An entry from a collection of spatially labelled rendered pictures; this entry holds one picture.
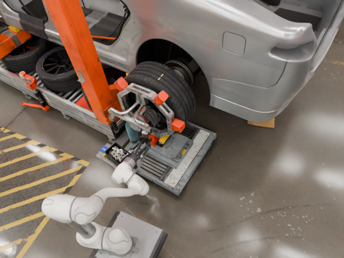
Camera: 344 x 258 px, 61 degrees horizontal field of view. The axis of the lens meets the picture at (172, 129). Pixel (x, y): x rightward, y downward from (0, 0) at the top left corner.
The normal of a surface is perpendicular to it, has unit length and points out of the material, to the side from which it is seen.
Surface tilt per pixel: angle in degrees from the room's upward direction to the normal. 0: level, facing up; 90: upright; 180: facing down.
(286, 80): 89
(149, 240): 1
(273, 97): 92
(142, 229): 1
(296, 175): 0
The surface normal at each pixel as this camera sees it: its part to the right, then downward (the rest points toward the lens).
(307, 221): -0.07, -0.61
